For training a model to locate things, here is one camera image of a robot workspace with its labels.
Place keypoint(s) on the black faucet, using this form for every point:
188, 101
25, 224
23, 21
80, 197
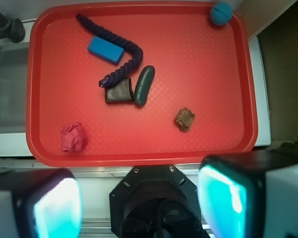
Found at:
11, 29

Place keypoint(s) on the brown rock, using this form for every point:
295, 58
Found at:
184, 119

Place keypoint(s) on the black leather pouch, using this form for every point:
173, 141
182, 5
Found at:
120, 93

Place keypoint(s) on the red plastic tray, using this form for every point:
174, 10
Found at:
191, 96

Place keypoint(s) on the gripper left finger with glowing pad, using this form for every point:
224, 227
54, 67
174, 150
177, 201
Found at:
40, 204

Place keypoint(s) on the dark green toy cucumber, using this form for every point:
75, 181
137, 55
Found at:
143, 85

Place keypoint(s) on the blue textured ball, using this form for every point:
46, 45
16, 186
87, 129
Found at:
221, 14

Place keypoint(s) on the crumpled pink paper ball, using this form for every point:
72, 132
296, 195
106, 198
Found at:
73, 137

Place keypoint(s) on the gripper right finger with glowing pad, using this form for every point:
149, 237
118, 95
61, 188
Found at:
250, 195

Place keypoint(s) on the blue rectangular block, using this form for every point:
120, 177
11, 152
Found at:
105, 50

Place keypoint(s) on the grey metal sink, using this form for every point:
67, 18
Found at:
13, 84

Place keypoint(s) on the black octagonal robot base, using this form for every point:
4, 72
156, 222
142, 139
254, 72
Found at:
156, 202

